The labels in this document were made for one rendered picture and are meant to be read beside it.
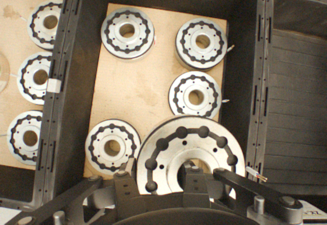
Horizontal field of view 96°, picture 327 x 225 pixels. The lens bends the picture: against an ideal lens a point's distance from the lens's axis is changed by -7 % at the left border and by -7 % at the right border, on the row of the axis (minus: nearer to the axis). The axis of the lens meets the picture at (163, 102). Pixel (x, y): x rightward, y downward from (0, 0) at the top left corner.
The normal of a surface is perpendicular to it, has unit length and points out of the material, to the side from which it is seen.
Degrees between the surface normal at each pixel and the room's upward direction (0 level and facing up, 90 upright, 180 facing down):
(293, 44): 0
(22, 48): 0
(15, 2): 0
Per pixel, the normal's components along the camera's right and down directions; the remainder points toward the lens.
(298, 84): 0.06, -0.05
